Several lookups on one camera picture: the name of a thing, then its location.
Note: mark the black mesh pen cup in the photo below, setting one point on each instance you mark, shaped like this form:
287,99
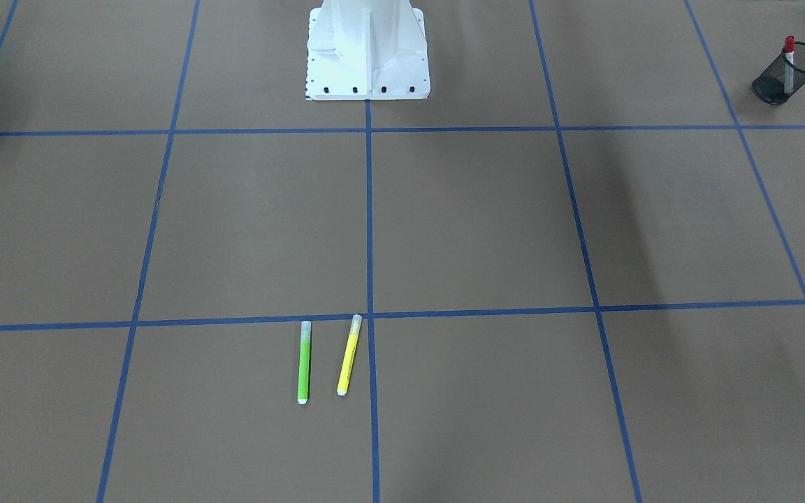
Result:
768,86

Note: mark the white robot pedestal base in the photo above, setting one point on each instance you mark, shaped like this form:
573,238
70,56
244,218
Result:
367,50

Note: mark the green highlighter pen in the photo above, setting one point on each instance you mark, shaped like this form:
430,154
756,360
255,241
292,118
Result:
304,371

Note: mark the yellow highlighter pen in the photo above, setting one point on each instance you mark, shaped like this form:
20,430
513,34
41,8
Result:
347,366

